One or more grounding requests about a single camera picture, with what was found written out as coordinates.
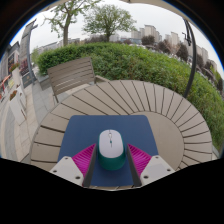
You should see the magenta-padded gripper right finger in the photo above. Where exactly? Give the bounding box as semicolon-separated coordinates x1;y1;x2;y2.
125;143;176;187

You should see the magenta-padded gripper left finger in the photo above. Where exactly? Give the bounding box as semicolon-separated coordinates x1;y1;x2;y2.
49;143;98;188

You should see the white and teal computer mouse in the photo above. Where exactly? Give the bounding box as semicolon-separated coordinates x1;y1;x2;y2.
97;129;127;171

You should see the blue rectangular mouse pad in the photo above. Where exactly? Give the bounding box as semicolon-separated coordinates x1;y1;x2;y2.
57;114;160;188

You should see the slatted wooden chair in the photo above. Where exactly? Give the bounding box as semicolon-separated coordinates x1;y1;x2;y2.
46;56;109;103

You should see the white planter box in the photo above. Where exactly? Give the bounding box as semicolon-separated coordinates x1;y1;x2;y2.
8;89;28;126

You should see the green hedge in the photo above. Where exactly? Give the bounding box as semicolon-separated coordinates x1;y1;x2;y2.
36;42;224;151

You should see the dark curved parasol pole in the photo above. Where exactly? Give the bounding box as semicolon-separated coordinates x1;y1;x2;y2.
181;18;198;99

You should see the sparse-leaved slim tree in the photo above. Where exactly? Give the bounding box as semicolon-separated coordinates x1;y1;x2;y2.
44;0;101;48

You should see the group of apartment buildings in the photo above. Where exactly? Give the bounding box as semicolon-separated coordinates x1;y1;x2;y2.
129;24;218;73

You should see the round-crowned green tree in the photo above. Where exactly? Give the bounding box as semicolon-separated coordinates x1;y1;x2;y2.
83;3;137;43

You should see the beige parasol canopy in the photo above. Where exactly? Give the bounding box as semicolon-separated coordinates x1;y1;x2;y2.
119;0;184;14

